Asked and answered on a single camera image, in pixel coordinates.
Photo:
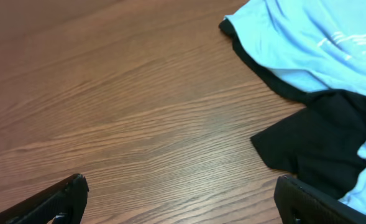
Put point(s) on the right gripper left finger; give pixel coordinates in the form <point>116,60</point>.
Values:
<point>61,203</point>

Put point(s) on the black garment under blue shirt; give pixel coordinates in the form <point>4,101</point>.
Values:
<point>319,143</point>

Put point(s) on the light blue printed t-shirt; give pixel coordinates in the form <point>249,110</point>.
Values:
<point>312,45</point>

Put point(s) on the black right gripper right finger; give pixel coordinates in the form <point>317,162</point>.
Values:
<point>298,202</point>

